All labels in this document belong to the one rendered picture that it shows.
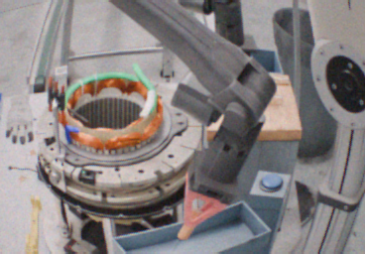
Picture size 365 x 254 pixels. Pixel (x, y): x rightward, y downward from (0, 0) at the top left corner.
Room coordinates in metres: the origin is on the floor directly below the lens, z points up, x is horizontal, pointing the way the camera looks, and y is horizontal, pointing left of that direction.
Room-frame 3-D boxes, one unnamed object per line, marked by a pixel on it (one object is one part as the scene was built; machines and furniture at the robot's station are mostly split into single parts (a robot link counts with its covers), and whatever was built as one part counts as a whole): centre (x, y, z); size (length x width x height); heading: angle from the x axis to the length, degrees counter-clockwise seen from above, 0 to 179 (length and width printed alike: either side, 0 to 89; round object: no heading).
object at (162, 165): (1.26, 0.13, 1.09); 0.32 x 0.32 x 0.01
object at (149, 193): (1.12, 0.08, 1.05); 0.09 x 0.04 x 0.01; 98
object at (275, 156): (1.41, -0.13, 0.91); 0.19 x 0.19 x 0.26; 3
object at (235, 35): (1.42, -0.08, 1.20); 0.10 x 0.07 x 0.07; 94
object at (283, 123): (1.41, -0.13, 1.05); 0.20 x 0.19 x 0.02; 3
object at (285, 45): (2.78, -0.53, 0.39); 0.39 x 0.39 x 0.35
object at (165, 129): (1.26, 0.13, 1.05); 0.22 x 0.22 x 0.12
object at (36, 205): (1.25, 0.35, 0.80); 0.22 x 0.04 x 0.03; 179
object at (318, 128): (2.78, -0.53, 0.28); 0.38 x 0.37 x 0.56; 95
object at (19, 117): (1.72, 0.46, 0.79); 0.24 x 0.12 x 0.02; 5
